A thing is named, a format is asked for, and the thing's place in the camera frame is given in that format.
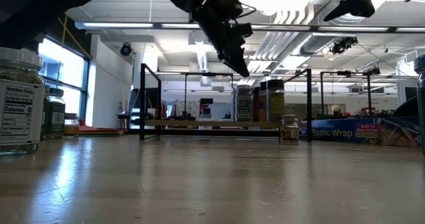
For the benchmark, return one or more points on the black-lid jar red label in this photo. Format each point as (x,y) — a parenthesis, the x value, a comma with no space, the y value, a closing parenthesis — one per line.
(255,104)

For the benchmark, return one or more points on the black metal frame station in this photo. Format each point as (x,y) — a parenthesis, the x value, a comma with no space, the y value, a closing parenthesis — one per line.
(343,73)

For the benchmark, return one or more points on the silver ventilation duct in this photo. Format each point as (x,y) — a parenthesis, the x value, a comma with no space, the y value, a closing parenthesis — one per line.
(318,41)

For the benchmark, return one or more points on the black office chair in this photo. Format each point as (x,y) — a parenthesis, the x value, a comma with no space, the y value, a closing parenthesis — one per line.
(406,109)

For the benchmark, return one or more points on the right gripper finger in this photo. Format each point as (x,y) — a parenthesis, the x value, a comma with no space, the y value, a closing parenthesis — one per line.
(358,8)

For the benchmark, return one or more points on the black-lid jar yellow-green label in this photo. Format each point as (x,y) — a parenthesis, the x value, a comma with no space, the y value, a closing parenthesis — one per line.
(275,104)

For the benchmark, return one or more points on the black-lid jar orange label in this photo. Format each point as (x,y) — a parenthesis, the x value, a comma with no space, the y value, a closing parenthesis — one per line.
(262,104)

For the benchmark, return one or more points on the black computer monitor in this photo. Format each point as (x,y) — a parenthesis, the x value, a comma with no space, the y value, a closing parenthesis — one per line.
(410,94)
(151,101)

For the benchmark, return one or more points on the black ceiling spotlight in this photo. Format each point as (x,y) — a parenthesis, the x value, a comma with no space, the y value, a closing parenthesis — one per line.
(126,49)
(343,44)

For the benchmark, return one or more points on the white-lid bagel seasoning jar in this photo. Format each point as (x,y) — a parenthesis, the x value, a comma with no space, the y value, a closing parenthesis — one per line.
(244,104)
(20,111)

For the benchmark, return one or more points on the long ceiling light strip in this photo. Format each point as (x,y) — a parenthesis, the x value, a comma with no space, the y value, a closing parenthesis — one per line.
(116,25)

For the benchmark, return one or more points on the blue plastic wrap box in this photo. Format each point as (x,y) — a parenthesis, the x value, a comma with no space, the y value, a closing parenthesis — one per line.
(342,131)

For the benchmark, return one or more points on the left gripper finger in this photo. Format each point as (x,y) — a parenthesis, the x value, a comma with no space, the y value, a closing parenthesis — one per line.
(237,61)

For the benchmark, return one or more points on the small clear spice jar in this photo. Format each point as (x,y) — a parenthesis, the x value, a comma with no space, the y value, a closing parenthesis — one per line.
(289,131)
(71,127)

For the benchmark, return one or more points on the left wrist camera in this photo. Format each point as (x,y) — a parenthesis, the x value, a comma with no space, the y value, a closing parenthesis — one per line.
(245,30)

